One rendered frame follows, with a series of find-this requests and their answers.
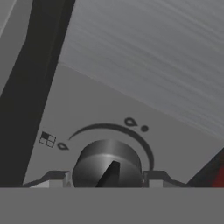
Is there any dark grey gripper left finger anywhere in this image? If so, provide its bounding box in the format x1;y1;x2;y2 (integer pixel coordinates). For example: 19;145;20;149
22;170;73;188

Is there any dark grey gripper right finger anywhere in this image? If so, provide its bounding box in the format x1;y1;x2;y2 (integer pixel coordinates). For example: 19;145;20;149
143;170;191;188

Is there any dark grey stove knob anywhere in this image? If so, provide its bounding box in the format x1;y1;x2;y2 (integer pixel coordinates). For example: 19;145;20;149
71;138;144;188

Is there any black and red panel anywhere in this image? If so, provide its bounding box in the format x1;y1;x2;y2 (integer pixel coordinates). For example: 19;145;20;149
186;147;224;188

